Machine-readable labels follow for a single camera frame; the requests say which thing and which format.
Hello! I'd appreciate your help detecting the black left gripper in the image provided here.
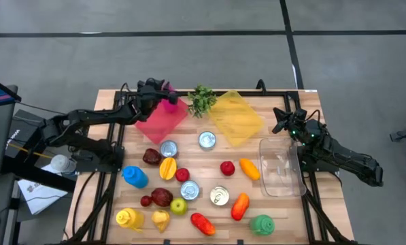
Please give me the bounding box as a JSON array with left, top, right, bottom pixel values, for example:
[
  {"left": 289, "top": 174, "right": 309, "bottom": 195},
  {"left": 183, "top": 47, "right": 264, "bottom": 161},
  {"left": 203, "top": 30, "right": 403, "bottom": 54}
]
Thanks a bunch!
[{"left": 136, "top": 78, "right": 179, "bottom": 115}]

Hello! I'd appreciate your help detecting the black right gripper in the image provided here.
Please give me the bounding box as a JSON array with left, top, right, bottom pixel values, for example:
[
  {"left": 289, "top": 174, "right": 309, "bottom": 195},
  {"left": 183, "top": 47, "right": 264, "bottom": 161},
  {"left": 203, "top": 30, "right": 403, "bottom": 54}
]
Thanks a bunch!
[{"left": 272, "top": 107, "right": 322, "bottom": 144}]

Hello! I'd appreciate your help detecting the pink plastic squeeze bottle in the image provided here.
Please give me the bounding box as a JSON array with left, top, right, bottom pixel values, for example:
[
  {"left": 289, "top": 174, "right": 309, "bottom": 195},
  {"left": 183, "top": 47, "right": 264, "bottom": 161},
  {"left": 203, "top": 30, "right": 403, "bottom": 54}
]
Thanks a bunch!
[{"left": 161, "top": 83, "right": 182, "bottom": 114}]

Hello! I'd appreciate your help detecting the silver tin can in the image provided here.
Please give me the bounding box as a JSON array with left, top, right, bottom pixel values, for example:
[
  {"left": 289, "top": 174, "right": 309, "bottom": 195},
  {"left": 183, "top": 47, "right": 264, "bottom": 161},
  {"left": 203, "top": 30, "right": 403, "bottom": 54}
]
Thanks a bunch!
[
  {"left": 180, "top": 180, "right": 201, "bottom": 201},
  {"left": 159, "top": 140, "right": 179, "bottom": 159},
  {"left": 198, "top": 131, "right": 217, "bottom": 150}
]

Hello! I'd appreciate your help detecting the yellow toy mango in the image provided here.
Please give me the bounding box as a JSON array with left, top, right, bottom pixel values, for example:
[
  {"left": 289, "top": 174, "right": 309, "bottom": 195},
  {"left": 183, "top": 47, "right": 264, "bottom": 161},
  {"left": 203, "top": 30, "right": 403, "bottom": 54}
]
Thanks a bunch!
[{"left": 158, "top": 157, "right": 178, "bottom": 181}]

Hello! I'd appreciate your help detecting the red strawberry fruit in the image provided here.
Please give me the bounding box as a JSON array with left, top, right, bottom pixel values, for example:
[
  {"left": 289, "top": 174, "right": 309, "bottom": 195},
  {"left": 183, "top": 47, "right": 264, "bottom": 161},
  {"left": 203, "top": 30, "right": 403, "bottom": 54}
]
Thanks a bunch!
[{"left": 175, "top": 167, "right": 190, "bottom": 183}]

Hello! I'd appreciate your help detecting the blue plastic squeeze bottle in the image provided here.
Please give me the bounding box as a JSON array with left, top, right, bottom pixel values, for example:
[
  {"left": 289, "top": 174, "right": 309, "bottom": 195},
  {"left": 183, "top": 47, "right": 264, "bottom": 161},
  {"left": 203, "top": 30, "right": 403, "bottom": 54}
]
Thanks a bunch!
[{"left": 121, "top": 165, "right": 150, "bottom": 189}]

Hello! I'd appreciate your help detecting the red and orange toy mango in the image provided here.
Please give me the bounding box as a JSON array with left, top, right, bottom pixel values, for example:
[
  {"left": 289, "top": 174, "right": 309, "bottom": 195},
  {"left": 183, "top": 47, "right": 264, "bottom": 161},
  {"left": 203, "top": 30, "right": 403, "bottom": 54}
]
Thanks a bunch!
[
  {"left": 190, "top": 212, "right": 217, "bottom": 237},
  {"left": 231, "top": 193, "right": 251, "bottom": 222}
]

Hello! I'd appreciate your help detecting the gold-lidded tin can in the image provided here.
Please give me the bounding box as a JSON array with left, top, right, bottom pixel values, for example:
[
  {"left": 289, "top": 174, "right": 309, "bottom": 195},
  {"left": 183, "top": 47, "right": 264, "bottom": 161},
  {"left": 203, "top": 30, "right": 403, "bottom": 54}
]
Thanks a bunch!
[{"left": 209, "top": 185, "right": 231, "bottom": 207}]

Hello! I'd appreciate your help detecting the large dark maroon toy fruit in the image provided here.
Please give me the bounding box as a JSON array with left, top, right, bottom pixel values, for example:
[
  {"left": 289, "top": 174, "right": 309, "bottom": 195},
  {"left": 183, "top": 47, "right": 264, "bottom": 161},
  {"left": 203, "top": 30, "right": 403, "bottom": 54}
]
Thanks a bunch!
[{"left": 150, "top": 187, "right": 174, "bottom": 208}]

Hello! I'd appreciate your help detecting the green plastic squeeze bottle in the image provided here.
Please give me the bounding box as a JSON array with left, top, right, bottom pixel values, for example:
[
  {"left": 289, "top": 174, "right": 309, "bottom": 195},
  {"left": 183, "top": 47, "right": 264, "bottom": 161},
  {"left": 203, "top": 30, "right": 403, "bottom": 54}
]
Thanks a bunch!
[{"left": 249, "top": 214, "right": 276, "bottom": 237}]

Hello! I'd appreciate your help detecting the green toy apple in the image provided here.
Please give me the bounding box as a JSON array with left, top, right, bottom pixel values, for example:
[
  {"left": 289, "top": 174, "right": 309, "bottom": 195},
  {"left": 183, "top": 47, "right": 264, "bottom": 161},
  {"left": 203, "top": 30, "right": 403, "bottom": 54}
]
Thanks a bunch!
[{"left": 169, "top": 197, "right": 188, "bottom": 216}]

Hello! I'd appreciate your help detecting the yellow toy pear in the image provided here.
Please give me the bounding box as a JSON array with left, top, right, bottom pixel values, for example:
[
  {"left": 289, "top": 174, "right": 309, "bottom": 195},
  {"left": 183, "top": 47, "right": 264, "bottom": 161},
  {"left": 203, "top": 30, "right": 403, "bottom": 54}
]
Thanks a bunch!
[{"left": 151, "top": 209, "right": 171, "bottom": 234}]

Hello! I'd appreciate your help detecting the yellow plastic squeeze bottle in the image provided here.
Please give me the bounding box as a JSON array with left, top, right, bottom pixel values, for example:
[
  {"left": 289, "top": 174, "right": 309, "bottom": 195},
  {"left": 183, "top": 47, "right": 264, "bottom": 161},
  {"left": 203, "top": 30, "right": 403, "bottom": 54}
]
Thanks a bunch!
[{"left": 115, "top": 208, "right": 145, "bottom": 233}]

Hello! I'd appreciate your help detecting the small potted green plant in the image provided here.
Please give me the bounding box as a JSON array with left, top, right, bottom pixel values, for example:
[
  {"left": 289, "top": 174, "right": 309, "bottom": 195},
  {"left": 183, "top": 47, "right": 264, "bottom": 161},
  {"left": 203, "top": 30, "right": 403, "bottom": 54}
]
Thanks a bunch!
[{"left": 187, "top": 84, "right": 218, "bottom": 119}]

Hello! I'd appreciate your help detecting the red translucent plastic bin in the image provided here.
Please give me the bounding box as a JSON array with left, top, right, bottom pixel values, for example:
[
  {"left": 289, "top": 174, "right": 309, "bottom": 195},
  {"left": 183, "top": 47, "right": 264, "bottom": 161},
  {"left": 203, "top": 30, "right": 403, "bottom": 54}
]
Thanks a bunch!
[{"left": 134, "top": 90, "right": 189, "bottom": 146}]

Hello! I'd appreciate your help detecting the yellow translucent plastic bin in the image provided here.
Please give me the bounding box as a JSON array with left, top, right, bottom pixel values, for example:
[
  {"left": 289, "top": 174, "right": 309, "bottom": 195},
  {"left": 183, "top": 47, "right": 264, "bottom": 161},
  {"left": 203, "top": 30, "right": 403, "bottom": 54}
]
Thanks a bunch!
[{"left": 207, "top": 89, "right": 265, "bottom": 148}]

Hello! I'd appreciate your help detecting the clear plastic bin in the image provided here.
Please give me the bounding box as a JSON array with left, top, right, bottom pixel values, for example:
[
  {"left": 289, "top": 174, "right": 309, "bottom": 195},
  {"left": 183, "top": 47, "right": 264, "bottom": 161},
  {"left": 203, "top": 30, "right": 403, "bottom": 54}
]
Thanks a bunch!
[{"left": 258, "top": 137, "right": 307, "bottom": 198}]

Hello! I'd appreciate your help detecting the clear plastic water bottle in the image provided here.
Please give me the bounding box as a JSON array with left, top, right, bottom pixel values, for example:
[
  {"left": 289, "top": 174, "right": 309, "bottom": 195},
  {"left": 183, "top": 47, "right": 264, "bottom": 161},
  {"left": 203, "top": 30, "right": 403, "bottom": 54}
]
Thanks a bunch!
[{"left": 50, "top": 154, "right": 78, "bottom": 175}]

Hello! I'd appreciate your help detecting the black case with white lettering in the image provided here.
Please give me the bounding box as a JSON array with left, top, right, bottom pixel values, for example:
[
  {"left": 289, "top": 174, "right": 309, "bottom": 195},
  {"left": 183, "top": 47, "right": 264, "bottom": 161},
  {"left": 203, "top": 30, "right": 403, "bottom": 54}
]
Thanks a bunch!
[{"left": 5, "top": 108, "right": 54, "bottom": 158}]

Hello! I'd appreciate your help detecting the thin yellow rod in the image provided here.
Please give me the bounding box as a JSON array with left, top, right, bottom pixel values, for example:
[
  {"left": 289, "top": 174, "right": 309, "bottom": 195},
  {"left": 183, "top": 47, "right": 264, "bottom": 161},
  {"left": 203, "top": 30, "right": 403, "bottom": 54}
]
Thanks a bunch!
[{"left": 7, "top": 142, "right": 54, "bottom": 159}]

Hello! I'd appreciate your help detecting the white paper sheet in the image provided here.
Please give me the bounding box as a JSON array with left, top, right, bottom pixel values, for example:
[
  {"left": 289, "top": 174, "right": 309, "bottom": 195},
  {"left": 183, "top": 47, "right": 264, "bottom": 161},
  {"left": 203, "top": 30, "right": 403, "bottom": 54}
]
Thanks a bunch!
[{"left": 17, "top": 178, "right": 69, "bottom": 216}]

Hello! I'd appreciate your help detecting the black power cable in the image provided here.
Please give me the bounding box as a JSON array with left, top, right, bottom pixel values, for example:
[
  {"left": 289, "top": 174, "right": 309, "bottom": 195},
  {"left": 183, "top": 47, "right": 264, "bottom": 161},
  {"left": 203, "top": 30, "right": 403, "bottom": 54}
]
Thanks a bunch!
[{"left": 71, "top": 171, "right": 97, "bottom": 238}]

